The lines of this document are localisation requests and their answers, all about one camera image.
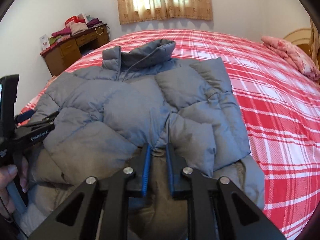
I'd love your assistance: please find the purple folded garment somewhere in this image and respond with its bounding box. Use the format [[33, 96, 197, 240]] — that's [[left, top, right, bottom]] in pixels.
[[87, 18, 102, 28]]

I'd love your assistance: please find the green folded garment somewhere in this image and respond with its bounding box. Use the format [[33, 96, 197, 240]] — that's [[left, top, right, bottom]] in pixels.
[[49, 35, 62, 45]]

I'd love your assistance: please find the person left hand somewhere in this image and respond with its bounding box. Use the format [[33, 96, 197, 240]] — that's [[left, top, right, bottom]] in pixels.
[[0, 157, 29, 219]]

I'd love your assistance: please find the brown wooden desk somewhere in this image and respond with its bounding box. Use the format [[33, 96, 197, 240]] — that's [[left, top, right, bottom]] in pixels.
[[41, 23, 110, 76]]

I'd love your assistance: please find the wooden headboard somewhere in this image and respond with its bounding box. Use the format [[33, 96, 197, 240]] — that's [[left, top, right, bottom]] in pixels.
[[284, 28, 319, 67]]

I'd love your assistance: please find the magenta folded garment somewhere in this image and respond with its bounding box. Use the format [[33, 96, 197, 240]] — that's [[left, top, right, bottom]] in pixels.
[[52, 27, 72, 37]]

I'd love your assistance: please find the white greeting card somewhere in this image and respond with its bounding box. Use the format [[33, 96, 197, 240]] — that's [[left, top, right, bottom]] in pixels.
[[40, 35, 50, 51]]

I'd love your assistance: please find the beige window curtain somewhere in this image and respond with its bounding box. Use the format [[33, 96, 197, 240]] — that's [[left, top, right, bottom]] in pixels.
[[117, 0, 213, 24]]

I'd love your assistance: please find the red plaid bed sheet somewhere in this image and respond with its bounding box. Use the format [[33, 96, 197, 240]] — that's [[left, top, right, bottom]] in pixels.
[[19, 28, 320, 240]]

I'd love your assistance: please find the grey puffer jacket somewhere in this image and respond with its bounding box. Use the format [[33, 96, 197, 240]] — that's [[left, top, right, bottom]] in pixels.
[[16, 40, 265, 239]]

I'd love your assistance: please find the pink floral folded quilt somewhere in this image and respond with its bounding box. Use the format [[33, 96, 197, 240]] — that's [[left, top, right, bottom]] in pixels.
[[261, 36, 319, 82]]

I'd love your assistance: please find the red cardboard box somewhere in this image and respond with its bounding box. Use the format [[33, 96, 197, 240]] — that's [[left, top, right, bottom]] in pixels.
[[65, 15, 86, 28]]

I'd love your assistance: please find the pink beige folded garment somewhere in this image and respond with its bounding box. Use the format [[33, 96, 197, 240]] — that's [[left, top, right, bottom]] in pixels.
[[70, 22, 88, 36]]

